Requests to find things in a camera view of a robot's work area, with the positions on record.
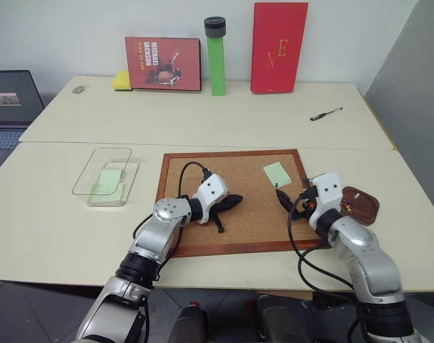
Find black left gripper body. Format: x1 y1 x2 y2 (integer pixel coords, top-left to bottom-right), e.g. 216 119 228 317
209 195 233 217

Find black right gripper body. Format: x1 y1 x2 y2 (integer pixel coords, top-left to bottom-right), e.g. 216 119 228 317
295 188 317 219

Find dark wooden tray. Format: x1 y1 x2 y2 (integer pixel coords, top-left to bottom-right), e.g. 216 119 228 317
339 186 380 227

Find green sticky note stack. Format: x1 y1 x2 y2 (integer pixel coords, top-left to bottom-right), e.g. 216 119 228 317
88 170 127 206

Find clear plastic box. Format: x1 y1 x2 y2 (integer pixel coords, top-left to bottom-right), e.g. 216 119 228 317
71 146 140 208

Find wood-framed cork board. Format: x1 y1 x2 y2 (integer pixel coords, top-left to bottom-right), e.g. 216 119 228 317
155 149 332 259

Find black ballpoint pen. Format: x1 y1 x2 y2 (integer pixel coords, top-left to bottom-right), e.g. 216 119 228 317
309 106 344 123

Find dark rounded shape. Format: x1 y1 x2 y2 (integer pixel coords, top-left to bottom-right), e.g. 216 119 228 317
255 294 304 343
173 301 207 343

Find green bottle with black lid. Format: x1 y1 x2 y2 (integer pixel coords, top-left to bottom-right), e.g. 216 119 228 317
203 16 227 97

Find red Michael Jackson book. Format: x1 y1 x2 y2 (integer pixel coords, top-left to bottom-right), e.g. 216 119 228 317
124 36 204 92

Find tall red book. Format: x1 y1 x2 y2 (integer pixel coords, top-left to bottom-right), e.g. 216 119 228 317
250 1 310 96

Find yellow and green sponge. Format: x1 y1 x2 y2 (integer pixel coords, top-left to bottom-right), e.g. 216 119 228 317
112 69 133 92

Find grey laptop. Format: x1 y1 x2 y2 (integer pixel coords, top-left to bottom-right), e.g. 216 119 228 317
0 69 46 173

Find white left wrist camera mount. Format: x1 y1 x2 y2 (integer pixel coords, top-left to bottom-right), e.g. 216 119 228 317
193 174 229 225

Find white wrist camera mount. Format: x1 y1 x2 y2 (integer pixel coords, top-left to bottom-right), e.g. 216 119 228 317
193 174 229 225
308 172 347 229

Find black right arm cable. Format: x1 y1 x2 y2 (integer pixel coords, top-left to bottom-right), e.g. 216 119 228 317
287 194 363 299

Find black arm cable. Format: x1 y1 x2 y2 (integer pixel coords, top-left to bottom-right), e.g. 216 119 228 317
287 194 363 299
132 161 213 241

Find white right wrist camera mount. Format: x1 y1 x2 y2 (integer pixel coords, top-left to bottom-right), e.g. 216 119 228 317
308 172 347 229

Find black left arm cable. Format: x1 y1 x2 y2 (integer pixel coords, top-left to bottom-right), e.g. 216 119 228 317
132 161 213 241

